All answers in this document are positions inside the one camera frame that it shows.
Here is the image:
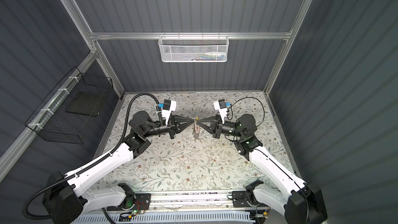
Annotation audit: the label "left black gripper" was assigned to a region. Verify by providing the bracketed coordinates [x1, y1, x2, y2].
[143, 115, 193, 141]

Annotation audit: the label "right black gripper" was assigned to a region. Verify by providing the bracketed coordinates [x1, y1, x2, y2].
[197, 116, 244, 141]

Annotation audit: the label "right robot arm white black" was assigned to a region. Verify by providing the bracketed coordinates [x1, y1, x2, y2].
[197, 114, 328, 224]

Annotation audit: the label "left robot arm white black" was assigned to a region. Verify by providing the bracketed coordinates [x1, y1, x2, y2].
[42, 111, 195, 224]

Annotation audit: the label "marker pens in basket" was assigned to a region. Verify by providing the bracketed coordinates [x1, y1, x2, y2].
[180, 51, 227, 62]

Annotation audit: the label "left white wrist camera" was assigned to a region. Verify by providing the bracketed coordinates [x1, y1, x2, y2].
[158, 100, 177, 125]

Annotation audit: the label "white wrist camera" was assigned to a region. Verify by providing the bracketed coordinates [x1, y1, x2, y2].
[158, 100, 177, 125]
[214, 99, 231, 124]

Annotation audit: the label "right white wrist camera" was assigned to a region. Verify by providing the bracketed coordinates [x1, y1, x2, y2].
[214, 99, 231, 124]

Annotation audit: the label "right thin black cable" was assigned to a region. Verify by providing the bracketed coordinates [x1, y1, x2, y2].
[226, 96, 265, 128]

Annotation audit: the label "left black corrugated cable conduit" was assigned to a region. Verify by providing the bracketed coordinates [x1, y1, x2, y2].
[21, 92, 161, 220]

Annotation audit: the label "white wire mesh basket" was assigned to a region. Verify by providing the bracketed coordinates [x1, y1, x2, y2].
[158, 37, 230, 63]

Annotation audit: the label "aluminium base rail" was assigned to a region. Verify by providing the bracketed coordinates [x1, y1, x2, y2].
[122, 189, 271, 214]

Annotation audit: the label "white slotted cable duct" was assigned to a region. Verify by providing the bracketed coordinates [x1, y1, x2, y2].
[71, 211, 260, 224]

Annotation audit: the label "black wire mesh basket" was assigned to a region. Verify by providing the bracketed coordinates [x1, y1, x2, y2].
[25, 68, 114, 144]

